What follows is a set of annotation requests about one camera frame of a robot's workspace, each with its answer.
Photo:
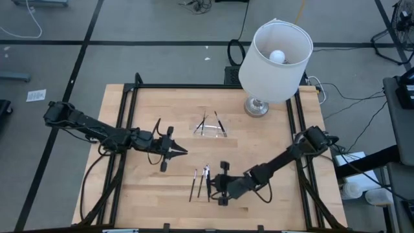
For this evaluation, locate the grey side desk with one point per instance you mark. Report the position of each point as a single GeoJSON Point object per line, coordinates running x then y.
{"type": "Point", "coordinates": [401, 129]}

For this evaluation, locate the black aluminium frame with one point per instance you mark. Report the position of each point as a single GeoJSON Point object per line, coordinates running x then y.
{"type": "Point", "coordinates": [194, 86]}

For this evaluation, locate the white box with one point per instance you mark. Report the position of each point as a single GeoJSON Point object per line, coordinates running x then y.
{"type": "Point", "coordinates": [355, 174]}

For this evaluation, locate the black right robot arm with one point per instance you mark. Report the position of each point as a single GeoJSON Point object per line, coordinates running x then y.
{"type": "Point", "coordinates": [278, 161]}

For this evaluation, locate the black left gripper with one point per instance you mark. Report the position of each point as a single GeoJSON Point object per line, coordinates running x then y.
{"type": "Point", "coordinates": [165, 147]}

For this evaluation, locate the printed paper sheet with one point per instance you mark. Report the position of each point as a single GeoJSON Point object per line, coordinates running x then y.
{"type": "Point", "coordinates": [36, 95]}

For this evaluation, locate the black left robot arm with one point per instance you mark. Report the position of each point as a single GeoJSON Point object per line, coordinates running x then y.
{"type": "Point", "coordinates": [97, 129]}

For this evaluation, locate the clear acrylic organizer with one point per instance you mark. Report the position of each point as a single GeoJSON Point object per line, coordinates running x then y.
{"type": "Point", "coordinates": [211, 132]}

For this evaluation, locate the black desk beam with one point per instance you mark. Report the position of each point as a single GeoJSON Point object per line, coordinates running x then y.
{"type": "Point", "coordinates": [365, 163]}

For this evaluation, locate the white light bulb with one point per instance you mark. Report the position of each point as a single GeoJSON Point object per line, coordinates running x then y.
{"type": "Point", "coordinates": [277, 56]}

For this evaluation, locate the black floor fan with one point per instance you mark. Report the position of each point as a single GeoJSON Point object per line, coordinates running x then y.
{"type": "Point", "coordinates": [402, 22]}

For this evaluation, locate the grey furniture foot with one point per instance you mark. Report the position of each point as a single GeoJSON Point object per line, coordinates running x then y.
{"type": "Point", "coordinates": [40, 2]}
{"type": "Point", "coordinates": [14, 77]}

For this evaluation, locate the black table clamp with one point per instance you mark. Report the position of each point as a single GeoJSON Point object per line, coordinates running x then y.
{"type": "Point", "coordinates": [260, 228]}
{"type": "Point", "coordinates": [166, 227]}

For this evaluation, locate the white paper roll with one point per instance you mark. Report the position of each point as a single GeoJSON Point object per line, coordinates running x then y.
{"type": "Point", "coordinates": [352, 190]}
{"type": "Point", "coordinates": [378, 196]}

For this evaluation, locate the white shade silver table lamp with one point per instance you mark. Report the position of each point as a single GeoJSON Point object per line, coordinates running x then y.
{"type": "Point", "coordinates": [268, 77]}

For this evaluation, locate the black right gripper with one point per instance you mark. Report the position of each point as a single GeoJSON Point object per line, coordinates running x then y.
{"type": "Point", "coordinates": [237, 186]}

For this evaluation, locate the black power box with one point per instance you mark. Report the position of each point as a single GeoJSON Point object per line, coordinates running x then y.
{"type": "Point", "coordinates": [232, 76]}

